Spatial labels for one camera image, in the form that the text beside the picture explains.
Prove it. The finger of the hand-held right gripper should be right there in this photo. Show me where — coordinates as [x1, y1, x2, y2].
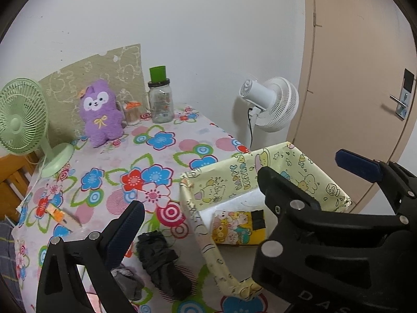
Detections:
[254, 166, 412, 271]
[335, 149, 417, 216]

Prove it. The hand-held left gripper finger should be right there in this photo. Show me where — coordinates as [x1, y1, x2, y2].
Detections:
[37, 200, 146, 313]

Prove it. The black cloth bundle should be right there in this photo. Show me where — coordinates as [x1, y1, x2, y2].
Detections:
[136, 231, 193, 300]

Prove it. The grey sock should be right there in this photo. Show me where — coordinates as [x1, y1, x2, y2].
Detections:
[111, 265, 145, 302]

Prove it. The yellow cartoon printed storage box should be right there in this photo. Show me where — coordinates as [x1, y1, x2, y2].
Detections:
[180, 141, 352, 300]

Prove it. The orange beige small packet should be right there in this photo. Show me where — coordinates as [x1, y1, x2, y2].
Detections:
[47, 203, 82, 230]

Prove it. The yellow cartoon pouch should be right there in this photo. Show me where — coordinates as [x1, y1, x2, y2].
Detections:
[212, 210, 267, 246]

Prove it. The beige door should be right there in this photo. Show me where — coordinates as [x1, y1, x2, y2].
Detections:
[287, 0, 417, 214]

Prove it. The white standing fan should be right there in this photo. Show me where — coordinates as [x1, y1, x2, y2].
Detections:
[239, 76, 299, 134]

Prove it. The floral tablecloth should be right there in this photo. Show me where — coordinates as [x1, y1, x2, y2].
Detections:
[11, 106, 294, 313]

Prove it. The blue plaid cloth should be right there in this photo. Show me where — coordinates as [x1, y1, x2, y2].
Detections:
[0, 220, 27, 310]

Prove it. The purple plush toy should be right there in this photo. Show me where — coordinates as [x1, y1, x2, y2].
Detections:
[79, 79, 125, 148]

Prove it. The toothpick holder with orange lid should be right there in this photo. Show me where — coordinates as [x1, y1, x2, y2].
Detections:
[123, 100, 143, 126]

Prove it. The orange wooden furniture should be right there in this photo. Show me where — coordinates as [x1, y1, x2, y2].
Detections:
[0, 152, 40, 220]

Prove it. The glass jar with black lid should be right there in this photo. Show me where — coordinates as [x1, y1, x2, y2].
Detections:
[145, 78, 174, 124]

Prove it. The green desk fan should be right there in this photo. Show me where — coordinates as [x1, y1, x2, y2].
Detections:
[0, 78, 75, 178]

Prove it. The green plastic cup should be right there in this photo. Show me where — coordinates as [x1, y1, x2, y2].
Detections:
[149, 66, 167, 83]

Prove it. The silver door lock handle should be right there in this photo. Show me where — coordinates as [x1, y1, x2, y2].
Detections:
[390, 68, 416, 119]

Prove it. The black fan cable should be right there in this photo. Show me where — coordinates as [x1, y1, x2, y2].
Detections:
[247, 106, 256, 147]

